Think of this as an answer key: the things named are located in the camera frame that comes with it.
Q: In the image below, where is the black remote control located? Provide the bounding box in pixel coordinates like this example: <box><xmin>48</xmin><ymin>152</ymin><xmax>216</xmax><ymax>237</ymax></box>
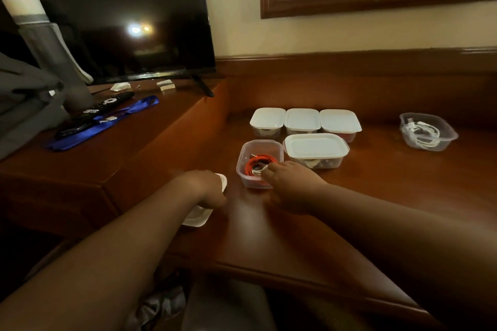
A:
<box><xmin>54</xmin><ymin>91</ymin><xmax>136</xmax><ymax>140</ymax></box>

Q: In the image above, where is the white coiled charger cable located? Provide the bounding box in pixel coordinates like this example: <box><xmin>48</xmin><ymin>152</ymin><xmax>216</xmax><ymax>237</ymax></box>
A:
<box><xmin>403</xmin><ymin>118</ymin><xmax>442</xmax><ymax>148</ymax></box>

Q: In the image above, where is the person's right forearm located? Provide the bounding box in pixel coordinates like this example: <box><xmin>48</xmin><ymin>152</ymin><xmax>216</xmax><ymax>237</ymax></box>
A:
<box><xmin>309</xmin><ymin>183</ymin><xmax>497</xmax><ymax>320</ymax></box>

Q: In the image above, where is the black flat screen television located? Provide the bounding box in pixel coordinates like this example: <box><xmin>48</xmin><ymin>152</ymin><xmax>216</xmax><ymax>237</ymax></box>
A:
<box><xmin>0</xmin><ymin>0</ymin><xmax>217</xmax><ymax>98</ymax></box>

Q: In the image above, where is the person's right hand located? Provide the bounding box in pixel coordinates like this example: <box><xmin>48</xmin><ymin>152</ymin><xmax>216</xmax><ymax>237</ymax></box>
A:
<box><xmin>260</xmin><ymin>161</ymin><xmax>330</xmax><ymax>215</ymax></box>

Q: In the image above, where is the blue lanyard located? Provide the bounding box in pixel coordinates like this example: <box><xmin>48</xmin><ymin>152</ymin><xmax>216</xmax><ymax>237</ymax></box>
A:
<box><xmin>46</xmin><ymin>95</ymin><xmax>160</xmax><ymax>152</ymax></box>

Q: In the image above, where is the open clear plastic container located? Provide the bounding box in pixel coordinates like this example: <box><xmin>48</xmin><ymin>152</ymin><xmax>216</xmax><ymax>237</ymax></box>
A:
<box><xmin>236</xmin><ymin>139</ymin><xmax>284</xmax><ymax>190</ymax></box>

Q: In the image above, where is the grey patterned cloth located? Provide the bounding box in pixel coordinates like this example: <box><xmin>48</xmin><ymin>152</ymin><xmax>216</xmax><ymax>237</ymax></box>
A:
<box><xmin>126</xmin><ymin>282</ymin><xmax>188</xmax><ymax>331</ymax></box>

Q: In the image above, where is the grey bag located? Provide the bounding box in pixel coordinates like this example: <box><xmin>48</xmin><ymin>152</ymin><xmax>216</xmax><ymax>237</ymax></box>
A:
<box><xmin>0</xmin><ymin>51</ymin><xmax>72</xmax><ymax>161</ymax></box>

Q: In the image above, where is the person's left hand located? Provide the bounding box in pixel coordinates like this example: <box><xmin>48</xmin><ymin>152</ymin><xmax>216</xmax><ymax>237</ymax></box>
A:
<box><xmin>178</xmin><ymin>170</ymin><xmax>228</xmax><ymax>210</ymax></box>

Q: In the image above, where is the large lidded plastic container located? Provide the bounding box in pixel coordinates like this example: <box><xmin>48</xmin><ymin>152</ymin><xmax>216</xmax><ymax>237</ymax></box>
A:
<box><xmin>282</xmin><ymin>133</ymin><xmax>350</xmax><ymax>170</ymax></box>

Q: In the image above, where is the white plastic container lid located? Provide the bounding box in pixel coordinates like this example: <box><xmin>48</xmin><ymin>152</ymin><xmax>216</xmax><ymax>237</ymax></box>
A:
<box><xmin>182</xmin><ymin>173</ymin><xmax>228</xmax><ymax>228</ymax></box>

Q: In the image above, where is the lidless clear plastic container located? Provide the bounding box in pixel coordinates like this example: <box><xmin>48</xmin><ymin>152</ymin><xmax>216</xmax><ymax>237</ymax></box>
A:
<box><xmin>399</xmin><ymin>112</ymin><xmax>459</xmax><ymax>152</ymax></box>

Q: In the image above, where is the wooden television cabinet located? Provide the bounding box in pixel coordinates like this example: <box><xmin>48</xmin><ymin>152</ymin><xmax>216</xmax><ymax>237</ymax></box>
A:
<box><xmin>0</xmin><ymin>78</ymin><xmax>230</xmax><ymax>238</ymax></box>

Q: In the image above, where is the red cable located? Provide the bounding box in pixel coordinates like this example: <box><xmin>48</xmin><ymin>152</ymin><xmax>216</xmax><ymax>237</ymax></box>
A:
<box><xmin>244</xmin><ymin>154</ymin><xmax>279</xmax><ymax>179</ymax></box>

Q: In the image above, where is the small lidded plastic container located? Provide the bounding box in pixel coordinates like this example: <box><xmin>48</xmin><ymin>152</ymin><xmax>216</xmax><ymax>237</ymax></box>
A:
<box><xmin>284</xmin><ymin>108</ymin><xmax>321</xmax><ymax>136</ymax></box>
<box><xmin>319</xmin><ymin>109</ymin><xmax>363</xmax><ymax>144</ymax></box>
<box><xmin>249</xmin><ymin>107</ymin><xmax>287</xmax><ymax>140</ymax></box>

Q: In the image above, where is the person's left forearm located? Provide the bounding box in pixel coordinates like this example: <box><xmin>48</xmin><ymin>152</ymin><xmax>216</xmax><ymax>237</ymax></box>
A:
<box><xmin>0</xmin><ymin>176</ymin><xmax>199</xmax><ymax>331</ymax></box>

